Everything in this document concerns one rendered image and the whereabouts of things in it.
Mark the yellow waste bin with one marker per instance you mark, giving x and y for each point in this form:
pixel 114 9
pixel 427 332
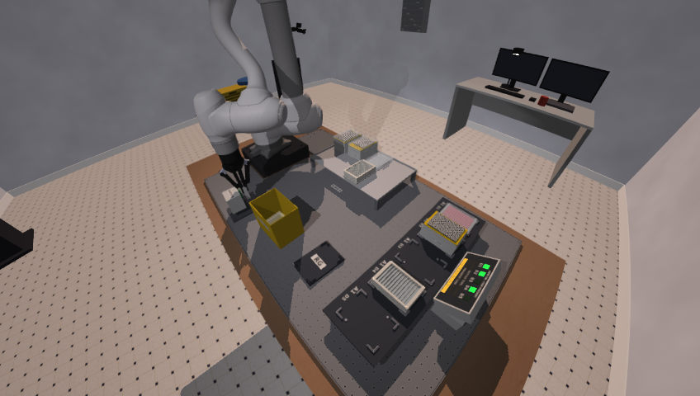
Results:
pixel 287 228

